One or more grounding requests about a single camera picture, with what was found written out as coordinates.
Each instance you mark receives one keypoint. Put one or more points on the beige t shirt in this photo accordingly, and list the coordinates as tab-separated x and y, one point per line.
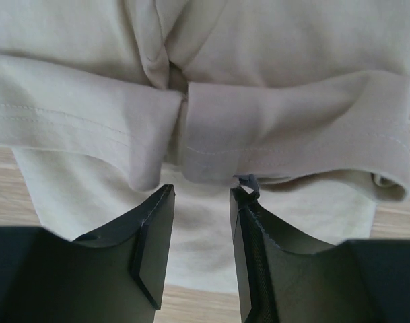
101	102

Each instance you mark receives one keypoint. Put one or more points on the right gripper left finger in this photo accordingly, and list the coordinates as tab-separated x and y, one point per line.
115	273

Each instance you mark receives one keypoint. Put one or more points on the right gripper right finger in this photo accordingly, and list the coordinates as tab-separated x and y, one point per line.
285	275

